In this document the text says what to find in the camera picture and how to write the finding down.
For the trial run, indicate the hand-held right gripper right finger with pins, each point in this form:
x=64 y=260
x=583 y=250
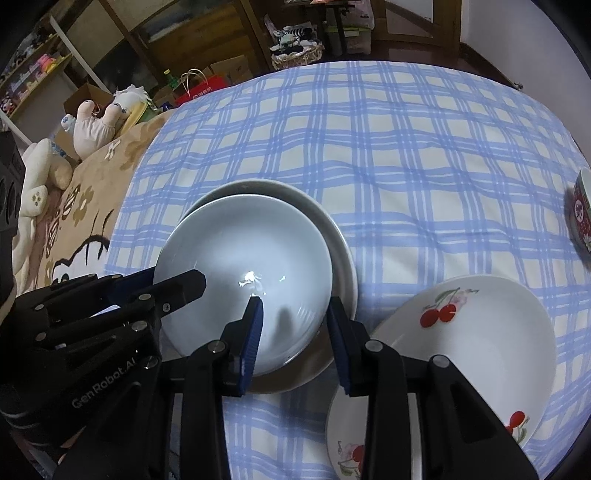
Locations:
x=340 y=350

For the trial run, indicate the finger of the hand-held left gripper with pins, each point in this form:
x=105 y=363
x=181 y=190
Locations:
x=131 y=282
x=178 y=288

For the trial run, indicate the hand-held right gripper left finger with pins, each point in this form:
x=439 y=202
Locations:
x=253 y=341

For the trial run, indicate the large plain white bowl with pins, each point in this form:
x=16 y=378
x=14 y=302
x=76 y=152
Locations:
x=231 y=258

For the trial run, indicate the large white cherry print plate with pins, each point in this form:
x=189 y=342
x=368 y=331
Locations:
x=475 y=355

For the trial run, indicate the red bowl with printed inside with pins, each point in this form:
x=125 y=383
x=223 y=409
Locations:
x=582 y=207

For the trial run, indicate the brown cartoon blanket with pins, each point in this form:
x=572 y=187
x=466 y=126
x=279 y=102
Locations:
x=92 y=194

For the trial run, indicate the cream plush toy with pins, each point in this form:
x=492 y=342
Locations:
x=41 y=170

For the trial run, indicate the pink plush toy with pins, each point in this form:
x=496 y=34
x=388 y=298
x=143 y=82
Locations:
x=92 y=134

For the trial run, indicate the yellow green plush toy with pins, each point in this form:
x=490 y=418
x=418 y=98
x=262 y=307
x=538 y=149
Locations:
x=138 y=115

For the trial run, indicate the white spiky plush toy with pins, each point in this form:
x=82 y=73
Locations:
x=131 y=97

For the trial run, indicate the open cardboard box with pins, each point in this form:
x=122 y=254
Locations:
x=90 y=94

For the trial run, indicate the red paper bag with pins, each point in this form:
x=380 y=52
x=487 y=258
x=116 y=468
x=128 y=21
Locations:
x=198 y=92

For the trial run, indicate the blue checked cloth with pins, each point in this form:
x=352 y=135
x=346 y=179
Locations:
x=415 y=161

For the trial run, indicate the green bottle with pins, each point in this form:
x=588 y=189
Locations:
x=171 y=79

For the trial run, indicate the small cardboard box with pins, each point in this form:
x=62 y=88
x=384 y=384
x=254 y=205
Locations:
x=233 y=69

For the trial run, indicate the white shelf rack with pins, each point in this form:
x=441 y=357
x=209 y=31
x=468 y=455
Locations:
x=27 y=76

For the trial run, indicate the wicker basket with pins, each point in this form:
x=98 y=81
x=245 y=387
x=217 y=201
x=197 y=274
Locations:
x=295 y=57

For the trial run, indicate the wooden wardrobe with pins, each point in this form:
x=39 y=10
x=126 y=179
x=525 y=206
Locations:
x=194 y=27

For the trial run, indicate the wooden corner shelf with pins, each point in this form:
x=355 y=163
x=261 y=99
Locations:
x=256 y=32

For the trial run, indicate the clear storage box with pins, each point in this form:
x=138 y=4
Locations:
x=358 y=39

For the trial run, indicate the wooden door with mirror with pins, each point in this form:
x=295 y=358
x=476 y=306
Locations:
x=415 y=23

